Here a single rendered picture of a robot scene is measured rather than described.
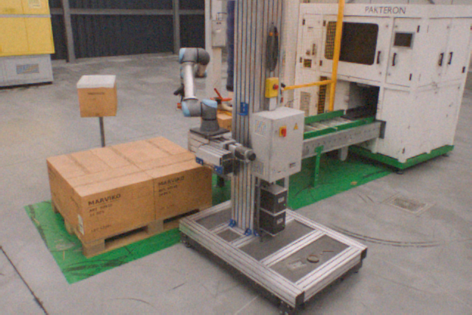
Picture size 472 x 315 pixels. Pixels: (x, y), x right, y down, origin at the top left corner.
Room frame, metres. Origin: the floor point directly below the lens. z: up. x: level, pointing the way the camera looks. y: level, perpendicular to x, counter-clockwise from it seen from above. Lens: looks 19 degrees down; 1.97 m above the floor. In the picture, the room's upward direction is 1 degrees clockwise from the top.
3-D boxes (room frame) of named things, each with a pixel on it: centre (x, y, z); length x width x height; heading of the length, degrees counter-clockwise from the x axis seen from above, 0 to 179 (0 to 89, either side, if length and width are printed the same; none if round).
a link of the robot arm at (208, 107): (3.06, 0.23, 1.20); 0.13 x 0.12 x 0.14; 102
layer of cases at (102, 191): (3.62, 1.02, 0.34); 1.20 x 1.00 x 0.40; 128
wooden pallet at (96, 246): (3.62, 1.02, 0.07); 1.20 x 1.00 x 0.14; 128
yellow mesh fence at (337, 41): (5.22, -0.85, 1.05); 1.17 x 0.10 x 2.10; 128
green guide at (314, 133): (4.52, -1.07, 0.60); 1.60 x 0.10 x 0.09; 128
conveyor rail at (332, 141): (4.26, -0.83, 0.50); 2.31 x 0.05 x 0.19; 128
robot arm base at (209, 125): (3.06, 0.22, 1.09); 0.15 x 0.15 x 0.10
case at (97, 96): (5.13, 1.76, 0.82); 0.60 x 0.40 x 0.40; 13
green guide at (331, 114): (4.95, -0.74, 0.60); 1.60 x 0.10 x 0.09; 128
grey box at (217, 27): (4.98, 0.27, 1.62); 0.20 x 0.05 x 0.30; 128
